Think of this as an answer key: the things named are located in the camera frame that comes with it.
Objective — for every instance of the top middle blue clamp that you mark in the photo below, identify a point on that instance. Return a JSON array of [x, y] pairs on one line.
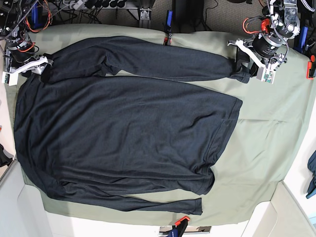
[[167, 28]]

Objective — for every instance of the green table cloth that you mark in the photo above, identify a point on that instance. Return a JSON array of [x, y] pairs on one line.
[[272, 124]]

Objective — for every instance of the orange black clamp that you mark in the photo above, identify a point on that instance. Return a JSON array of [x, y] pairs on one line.
[[311, 68], [179, 227]]

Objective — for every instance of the blue clamp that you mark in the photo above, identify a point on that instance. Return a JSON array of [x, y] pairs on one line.
[[35, 17], [167, 28], [302, 41]]

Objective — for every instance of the white power strip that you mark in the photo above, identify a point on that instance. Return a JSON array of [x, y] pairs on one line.
[[72, 4]]

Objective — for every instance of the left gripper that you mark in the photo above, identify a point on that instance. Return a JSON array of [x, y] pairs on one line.
[[265, 46]]

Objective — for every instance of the bottom orange black clamp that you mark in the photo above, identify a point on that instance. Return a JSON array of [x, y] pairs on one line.
[[179, 227]]

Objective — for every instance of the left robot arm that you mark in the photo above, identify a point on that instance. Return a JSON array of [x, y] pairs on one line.
[[281, 21]]

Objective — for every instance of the top left blue clamp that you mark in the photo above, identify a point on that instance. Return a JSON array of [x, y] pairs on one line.
[[35, 17]]

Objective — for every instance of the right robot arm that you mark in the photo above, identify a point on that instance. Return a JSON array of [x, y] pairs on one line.
[[18, 18]]

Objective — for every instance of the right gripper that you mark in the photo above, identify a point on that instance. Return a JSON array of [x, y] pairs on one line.
[[19, 53]]

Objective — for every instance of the right orange black clamp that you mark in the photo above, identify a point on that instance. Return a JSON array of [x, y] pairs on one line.
[[311, 68]]

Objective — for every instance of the metal frame bracket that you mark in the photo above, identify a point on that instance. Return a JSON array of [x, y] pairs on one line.
[[145, 18]]

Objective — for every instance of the dark object at left edge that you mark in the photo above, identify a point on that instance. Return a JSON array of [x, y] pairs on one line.
[[4, 159]]

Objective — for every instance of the dark navy long-sleeve shirt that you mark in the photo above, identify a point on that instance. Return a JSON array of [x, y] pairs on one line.
[[119, 117]]

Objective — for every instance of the top right blue clamp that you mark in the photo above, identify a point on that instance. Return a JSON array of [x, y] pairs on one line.
[[302, 41]]

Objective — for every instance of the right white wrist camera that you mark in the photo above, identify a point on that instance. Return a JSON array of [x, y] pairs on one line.
[[37, 67]]

